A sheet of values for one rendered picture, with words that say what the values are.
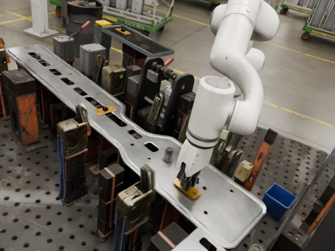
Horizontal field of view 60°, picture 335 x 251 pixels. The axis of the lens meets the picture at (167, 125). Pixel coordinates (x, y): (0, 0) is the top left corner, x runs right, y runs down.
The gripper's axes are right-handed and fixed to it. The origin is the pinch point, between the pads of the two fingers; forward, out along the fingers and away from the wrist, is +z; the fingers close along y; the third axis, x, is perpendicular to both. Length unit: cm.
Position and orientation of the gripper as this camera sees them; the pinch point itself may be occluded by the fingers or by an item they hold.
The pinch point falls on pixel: (188, 181)
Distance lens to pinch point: 85.2
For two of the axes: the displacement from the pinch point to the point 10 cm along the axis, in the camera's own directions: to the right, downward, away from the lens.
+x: 7.1, 5.0, -5.1
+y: -6.9, 3.1, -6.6
